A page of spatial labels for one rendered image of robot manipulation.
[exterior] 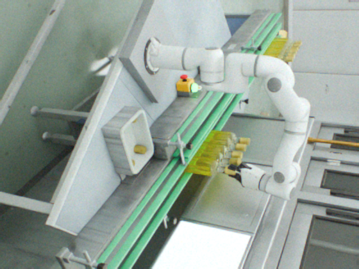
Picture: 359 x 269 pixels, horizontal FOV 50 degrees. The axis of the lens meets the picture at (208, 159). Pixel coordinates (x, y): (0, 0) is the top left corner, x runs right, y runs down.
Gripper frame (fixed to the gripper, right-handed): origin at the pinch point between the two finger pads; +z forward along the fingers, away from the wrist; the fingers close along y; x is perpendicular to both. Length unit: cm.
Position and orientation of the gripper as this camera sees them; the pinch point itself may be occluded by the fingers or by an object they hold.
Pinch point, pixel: (233, 171)
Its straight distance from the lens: 168.4
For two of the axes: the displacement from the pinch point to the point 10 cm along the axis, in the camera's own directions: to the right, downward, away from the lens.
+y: -1.1, -8.0, -5.9
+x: -6.0, 5.3, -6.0
